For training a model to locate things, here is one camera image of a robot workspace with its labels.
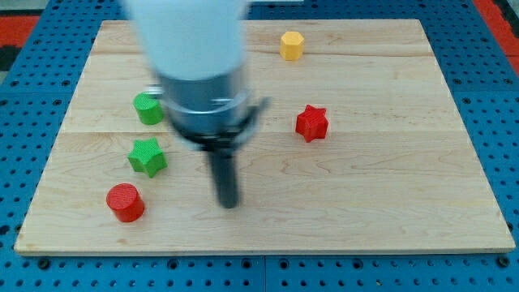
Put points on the green cylinder block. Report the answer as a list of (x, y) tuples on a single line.
[(148, 108)]

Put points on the red star block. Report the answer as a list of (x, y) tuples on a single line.
[(312, 123)]

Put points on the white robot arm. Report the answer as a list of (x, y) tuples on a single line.
[(197, 51)]

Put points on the light wooden board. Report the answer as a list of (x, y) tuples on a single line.
[(395, 175)]

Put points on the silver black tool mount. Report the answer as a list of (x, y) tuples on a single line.
[(215, 114)]

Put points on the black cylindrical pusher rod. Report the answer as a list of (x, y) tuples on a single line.
[(223, 171)]

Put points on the green star block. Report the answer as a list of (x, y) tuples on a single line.
[(147, 157)]

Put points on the red cylinder block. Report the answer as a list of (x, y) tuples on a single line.
[(125, 202)]

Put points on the yellow hexagon block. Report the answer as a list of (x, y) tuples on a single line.
[(292, 45)]

